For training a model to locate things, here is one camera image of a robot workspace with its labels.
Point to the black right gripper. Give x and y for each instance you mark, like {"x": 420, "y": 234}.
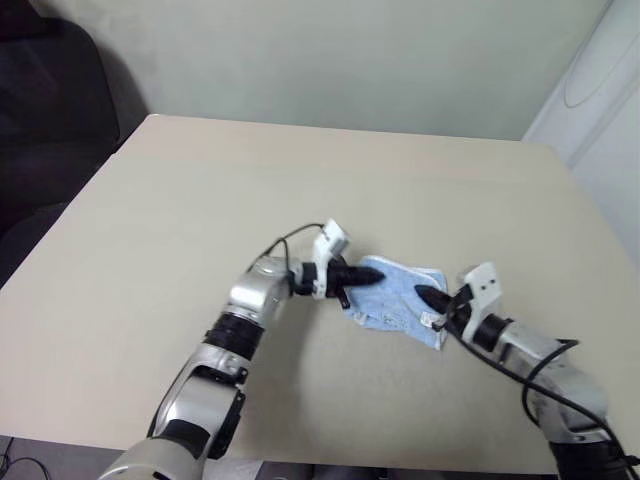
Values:
{"x": 457, "y": 312}

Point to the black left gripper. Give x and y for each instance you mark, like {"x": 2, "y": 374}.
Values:
{"x": 337, "y": 275}

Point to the light blue cloth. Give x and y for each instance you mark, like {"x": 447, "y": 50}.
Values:
{"x": 385, "y": 305}

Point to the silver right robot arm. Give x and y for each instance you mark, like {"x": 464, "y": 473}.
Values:
{"x": 565, "y": 385}

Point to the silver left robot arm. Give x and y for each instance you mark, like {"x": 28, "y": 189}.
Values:
{"x": 255, "y": 295}

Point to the white panel with oval groove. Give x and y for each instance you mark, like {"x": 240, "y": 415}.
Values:
{"x": 600, "y": 100}

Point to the black upholstered chair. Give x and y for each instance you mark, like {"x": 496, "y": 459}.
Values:
{"x": 50, "y": 100}

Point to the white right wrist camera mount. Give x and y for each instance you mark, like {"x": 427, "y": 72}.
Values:
{"x": 482, "y": 285}

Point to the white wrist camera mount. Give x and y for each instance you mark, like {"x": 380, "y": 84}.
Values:
{"x": 482, "y": 285}
{"x": 322, "y": 250}

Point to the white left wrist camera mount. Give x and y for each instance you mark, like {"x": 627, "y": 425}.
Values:
{"x": 322, "y": 250}

